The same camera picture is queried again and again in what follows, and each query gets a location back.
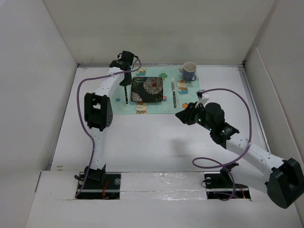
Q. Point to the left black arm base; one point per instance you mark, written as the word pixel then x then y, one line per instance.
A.
pixel 109 189

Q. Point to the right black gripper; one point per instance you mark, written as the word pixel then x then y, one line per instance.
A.
pixel 186 114

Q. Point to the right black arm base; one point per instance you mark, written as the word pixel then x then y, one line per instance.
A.
pixel 220 186

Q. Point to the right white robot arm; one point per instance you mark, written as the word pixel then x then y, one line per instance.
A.
pixel 282 180

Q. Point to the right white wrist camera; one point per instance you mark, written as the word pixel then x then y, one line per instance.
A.
pixel 203 97

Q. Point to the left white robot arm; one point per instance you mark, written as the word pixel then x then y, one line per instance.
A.
pixel 99 114

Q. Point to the knife with patterned handle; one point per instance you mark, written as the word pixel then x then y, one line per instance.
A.
pixel 173 93

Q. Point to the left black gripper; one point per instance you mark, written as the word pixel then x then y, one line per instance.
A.
pixel 127 82

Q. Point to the black floral square plate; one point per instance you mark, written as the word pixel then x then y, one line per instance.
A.
pixel 147 90

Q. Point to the fork with dark handle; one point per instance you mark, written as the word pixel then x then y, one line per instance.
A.
pixel 126 95

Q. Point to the purple mug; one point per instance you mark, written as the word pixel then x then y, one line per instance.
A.
pixel 189 71

